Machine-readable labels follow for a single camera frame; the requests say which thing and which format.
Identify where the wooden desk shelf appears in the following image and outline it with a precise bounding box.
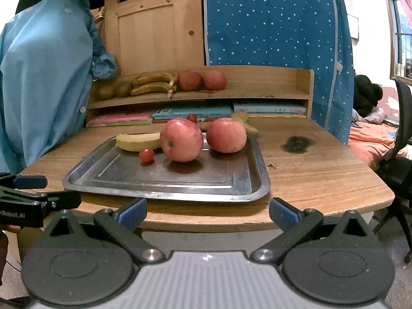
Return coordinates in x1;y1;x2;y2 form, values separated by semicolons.
85;66;315;128

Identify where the yellow banana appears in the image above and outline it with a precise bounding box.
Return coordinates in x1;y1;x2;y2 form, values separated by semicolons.
230;111;260;136
116;133;161;152

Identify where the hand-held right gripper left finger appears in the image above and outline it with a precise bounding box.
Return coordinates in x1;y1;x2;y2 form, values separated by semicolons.
43;197;163;263

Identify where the metal tray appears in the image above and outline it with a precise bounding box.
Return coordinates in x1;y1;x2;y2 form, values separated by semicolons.
63;133;271;203

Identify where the black bundle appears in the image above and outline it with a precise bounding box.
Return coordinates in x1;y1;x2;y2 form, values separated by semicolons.
353;75;384;118

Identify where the brown kiwi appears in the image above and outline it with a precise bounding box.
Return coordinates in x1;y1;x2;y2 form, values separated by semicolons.
98;85;116;101
114;80;133;98

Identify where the window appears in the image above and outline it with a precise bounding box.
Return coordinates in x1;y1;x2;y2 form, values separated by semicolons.
381;0;412;86

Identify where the overripe brown banana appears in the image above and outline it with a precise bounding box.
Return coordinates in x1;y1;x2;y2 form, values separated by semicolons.
130;83;177;99
132;72;178;87

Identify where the black office chair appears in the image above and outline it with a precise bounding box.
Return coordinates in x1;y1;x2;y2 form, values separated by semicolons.
373;77;412;264

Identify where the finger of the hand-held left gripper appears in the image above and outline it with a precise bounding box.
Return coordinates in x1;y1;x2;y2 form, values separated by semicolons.
0;185;82;214
0;173;48;190

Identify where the blue coat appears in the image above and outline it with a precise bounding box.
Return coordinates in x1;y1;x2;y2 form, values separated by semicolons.
0;0;117;173

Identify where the blue polka-dot fabric wardrobe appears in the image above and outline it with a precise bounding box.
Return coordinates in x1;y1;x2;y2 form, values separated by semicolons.
201;0;355;146

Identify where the blue books stack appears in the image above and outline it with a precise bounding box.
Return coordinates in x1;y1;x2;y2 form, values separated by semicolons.
233;101;307;118

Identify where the wooden cabinet door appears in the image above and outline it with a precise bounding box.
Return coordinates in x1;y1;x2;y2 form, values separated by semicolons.
103;0;207;78

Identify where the pink book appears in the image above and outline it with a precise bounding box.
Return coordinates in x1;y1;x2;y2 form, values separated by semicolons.
86;109;156;126

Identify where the white wall panel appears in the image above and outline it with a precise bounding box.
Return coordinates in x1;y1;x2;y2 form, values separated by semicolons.
347;14;360;40

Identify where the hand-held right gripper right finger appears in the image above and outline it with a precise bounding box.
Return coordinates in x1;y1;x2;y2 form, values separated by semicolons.
250;197;375;263

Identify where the red apple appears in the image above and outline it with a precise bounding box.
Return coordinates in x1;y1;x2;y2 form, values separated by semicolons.
160;118;204;163
206;117;248;154
203;70;227;91
178;71;203;91

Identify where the orange blanket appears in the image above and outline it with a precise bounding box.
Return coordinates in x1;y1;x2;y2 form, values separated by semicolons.
348;121;412;172

